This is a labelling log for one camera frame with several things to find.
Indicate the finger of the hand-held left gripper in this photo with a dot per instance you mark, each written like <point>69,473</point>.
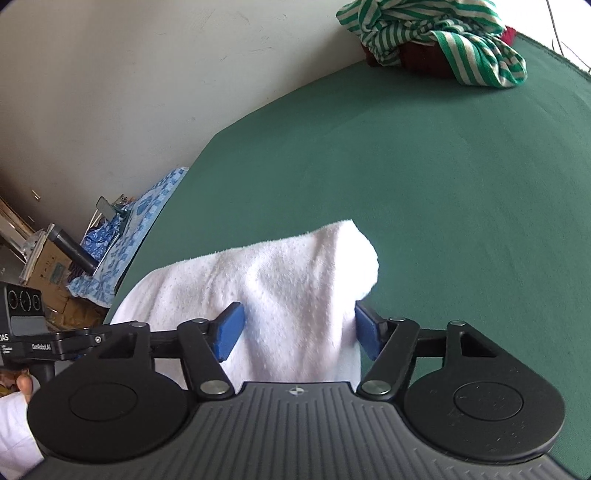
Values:
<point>76,341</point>

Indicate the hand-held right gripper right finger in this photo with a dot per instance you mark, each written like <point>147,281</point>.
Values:
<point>367,330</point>

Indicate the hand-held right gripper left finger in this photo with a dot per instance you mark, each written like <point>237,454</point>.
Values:
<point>230,330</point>

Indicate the white shirt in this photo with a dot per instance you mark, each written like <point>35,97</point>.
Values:
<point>286,286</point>

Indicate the person's left hand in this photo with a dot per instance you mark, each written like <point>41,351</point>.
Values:
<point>23,385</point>

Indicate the cardboard box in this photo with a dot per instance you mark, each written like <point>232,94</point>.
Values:
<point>51,277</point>

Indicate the dark cylinder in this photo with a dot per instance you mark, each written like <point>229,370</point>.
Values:
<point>71,247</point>

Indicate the person's white clothing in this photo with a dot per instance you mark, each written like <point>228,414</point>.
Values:
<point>14,438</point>

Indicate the blue patterned cloth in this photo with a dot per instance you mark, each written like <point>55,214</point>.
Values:
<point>134,230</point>

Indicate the small metal mirror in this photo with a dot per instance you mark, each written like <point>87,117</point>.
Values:
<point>108,207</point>

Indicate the green table cover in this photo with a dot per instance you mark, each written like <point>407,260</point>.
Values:
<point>415,175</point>

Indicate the dark red cloth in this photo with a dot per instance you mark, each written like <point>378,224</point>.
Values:
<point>420,57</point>

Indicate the green striped shirt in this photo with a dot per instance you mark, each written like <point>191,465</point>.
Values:
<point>466,50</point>

